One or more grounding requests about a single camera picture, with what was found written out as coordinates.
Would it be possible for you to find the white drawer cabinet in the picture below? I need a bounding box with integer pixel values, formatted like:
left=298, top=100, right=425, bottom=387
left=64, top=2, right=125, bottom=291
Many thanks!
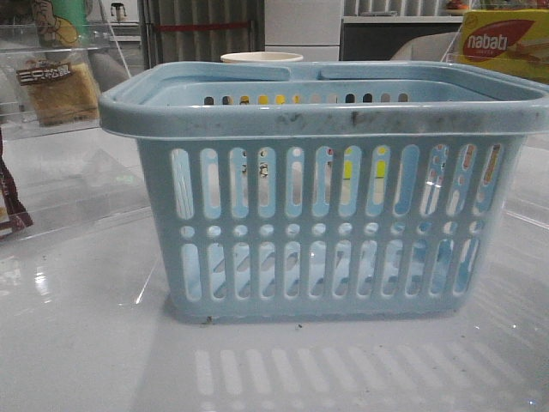
left=264, top=0, right=344, bottom=62

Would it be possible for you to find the green cartoon snack canister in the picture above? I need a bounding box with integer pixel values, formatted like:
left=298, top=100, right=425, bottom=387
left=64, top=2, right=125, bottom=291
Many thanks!
left=31, top=0, right=89, bottom=48

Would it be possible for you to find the white paper cup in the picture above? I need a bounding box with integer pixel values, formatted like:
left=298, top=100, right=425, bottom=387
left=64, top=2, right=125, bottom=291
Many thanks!
left=220, top=51, right=304, bottom=64

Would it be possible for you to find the packaged bread slice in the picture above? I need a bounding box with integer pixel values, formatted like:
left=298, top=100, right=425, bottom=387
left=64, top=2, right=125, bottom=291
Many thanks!
left=16, top=60, right=99, bottom=126

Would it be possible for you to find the light blue plastic basket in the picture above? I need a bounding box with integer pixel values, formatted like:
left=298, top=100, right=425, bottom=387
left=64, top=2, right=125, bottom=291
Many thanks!
left=100, top=61, right=548, bottom=323

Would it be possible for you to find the clear acrylic shelf left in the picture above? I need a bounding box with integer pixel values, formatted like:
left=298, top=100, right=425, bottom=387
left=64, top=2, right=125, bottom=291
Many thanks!
left=1, top=24, right=149, bottom=236

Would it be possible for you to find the yellow nabati wafer box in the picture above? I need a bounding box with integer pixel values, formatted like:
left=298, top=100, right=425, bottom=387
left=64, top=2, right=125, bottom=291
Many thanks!
left=454, top=9, right=549, bottom=85

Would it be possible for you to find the dark brown snack packet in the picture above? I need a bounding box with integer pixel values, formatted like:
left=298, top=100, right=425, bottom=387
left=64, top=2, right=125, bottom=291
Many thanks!
left=1, top=141, right=33, bottom=239

